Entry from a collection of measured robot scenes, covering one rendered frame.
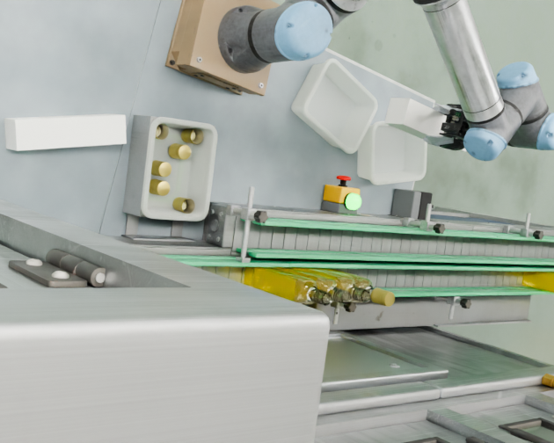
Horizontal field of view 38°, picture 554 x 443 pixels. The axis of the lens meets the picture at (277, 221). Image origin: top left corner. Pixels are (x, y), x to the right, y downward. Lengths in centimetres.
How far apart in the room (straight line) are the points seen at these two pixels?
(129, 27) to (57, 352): 159
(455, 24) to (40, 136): 83
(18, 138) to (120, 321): 140
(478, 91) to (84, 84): 82
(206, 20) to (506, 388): 103
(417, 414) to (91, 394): 130
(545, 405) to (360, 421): 50
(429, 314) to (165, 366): 212
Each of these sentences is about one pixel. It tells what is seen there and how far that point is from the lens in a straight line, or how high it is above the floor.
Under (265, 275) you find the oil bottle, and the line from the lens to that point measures 185.
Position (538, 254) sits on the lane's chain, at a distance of 279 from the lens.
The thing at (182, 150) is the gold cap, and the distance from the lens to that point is 185.
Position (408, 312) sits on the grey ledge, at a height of 88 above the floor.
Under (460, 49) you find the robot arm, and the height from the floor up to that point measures 143.
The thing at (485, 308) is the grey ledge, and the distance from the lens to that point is 261.
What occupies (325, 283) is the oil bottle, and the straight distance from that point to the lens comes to 180.
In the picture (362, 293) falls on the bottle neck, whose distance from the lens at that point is 180.
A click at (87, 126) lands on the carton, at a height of 81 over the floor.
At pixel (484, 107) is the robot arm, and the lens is 157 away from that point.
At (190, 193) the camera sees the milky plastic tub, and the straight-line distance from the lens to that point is 191.
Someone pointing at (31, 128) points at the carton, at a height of 81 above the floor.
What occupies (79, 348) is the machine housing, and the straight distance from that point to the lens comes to 29.
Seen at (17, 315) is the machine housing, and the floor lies 212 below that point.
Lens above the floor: 238
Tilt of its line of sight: 50 degrees down
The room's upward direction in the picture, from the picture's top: 103 degrees clockwise
